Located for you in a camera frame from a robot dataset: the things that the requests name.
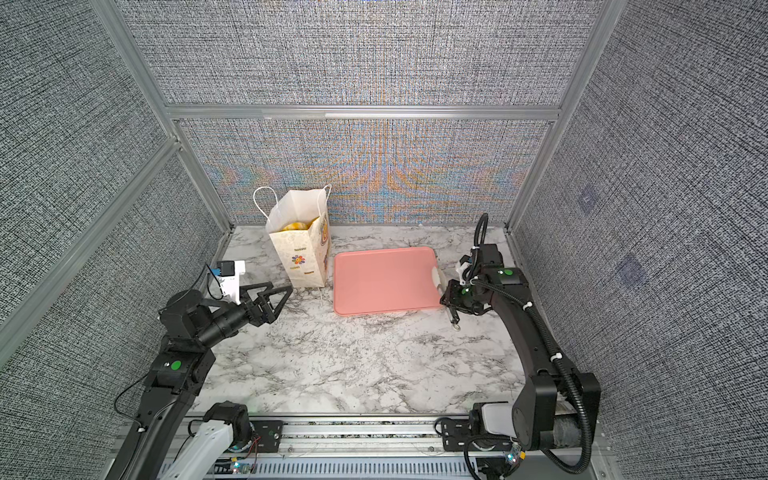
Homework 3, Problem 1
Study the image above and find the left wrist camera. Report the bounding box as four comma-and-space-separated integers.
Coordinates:
210, 260, 246, 304

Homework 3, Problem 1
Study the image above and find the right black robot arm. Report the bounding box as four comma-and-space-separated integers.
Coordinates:
440, 213, 602, 475

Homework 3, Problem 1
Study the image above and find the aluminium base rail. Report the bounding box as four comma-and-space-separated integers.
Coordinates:
101, 413, 619, 480

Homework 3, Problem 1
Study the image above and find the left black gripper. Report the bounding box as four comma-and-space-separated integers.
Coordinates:
200, 281, 293, 351

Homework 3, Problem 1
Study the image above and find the twisted yellow fake bread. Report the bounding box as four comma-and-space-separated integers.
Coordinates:
281, 221, 312, 232

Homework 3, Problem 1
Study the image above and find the pink plastic tray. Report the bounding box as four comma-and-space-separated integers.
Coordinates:
333, 247, 441, 317

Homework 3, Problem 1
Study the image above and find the aluminium cage frame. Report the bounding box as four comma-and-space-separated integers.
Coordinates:
0, 0, 768, 421

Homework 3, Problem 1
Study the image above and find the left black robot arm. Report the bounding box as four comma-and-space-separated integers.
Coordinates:
107, 282, 293, 479

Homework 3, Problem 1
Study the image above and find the white printed paper bag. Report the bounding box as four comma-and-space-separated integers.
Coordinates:
252, 184, 332, 288

